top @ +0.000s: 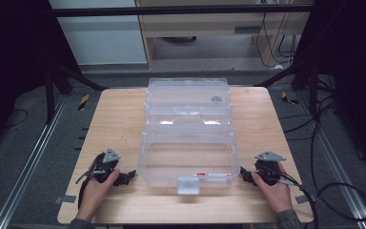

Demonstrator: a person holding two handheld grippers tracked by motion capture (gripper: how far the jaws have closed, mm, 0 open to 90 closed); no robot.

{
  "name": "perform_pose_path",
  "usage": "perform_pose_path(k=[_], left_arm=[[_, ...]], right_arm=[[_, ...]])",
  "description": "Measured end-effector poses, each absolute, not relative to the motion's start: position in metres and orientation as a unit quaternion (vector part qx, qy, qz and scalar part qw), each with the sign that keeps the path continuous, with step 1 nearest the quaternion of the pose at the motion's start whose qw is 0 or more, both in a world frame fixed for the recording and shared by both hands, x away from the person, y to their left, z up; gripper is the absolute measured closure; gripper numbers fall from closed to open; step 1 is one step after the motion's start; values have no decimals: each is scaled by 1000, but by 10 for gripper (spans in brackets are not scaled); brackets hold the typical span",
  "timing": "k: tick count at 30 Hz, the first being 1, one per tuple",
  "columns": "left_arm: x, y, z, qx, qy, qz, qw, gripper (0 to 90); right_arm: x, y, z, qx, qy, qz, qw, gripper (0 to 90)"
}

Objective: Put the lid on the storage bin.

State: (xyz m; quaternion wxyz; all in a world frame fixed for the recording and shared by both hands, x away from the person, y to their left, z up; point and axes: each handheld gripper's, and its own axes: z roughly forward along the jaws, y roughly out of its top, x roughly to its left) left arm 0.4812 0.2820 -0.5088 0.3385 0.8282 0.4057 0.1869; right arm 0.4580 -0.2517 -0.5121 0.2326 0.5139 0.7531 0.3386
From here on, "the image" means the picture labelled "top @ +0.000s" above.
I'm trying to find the white cabinet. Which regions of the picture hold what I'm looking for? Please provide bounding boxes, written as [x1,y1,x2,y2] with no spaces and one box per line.
[48,0,149,67]

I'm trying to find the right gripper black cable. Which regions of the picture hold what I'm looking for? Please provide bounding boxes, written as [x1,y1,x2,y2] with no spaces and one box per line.
[275,173,366,229]

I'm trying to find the black horizontal bar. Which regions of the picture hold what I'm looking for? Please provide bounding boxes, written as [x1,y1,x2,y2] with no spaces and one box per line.
[49,3,318,18]

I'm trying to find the aluminium floor rail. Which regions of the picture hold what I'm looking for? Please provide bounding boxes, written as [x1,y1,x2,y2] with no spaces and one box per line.
[0,94,69,229]
[298,92,366,229]

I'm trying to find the black hanging cables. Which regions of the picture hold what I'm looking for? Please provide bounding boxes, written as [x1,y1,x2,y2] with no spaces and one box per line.
[254,12,299,70]

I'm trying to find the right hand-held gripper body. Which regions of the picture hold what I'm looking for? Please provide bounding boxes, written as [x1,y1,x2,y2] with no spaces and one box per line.
[254,150,287,187]

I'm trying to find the clear plastic storage box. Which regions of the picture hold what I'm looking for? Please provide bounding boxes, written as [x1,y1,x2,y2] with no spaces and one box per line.
[136,77,242,196]

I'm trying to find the thin black floor cable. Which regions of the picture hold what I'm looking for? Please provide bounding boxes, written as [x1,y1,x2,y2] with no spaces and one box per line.
[0,108,30,130]

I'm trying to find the person's left hand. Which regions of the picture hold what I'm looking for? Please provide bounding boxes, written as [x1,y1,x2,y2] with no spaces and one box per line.
[75,168,121,222]

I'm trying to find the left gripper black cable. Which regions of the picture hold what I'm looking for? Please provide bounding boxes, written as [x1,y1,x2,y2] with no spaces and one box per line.
[74,152,108,210]

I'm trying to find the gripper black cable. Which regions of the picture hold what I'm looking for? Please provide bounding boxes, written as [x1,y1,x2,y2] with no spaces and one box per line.
[275,173,366,229]
[74,152,108,210]

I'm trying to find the black metal stand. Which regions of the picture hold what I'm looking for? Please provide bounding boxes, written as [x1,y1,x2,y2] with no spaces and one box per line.
[43,58,109,126]
[254,60,336,117]

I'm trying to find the light wooden desk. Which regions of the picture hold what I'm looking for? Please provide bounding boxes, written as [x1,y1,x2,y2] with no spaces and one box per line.
[134,0,313,70]

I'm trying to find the dark curtain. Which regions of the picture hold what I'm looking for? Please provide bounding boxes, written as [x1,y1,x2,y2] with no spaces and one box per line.
[0,0,83,154]
[290,0,366,177]

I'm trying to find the person's right hand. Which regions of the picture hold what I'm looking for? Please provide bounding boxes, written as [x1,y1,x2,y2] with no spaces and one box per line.
[251,161,294,215]

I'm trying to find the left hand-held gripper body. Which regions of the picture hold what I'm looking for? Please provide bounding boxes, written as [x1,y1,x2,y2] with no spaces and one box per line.
[88,147,122,184]

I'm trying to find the yellow black striped floor tape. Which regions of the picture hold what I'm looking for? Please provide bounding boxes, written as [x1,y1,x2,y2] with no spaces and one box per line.
[77,94,91,112]
[281,91,300,106]

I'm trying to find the grey tape piece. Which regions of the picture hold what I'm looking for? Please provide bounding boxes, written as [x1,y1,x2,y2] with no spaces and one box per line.
[53,195,77,204]
[295,194,317,205]

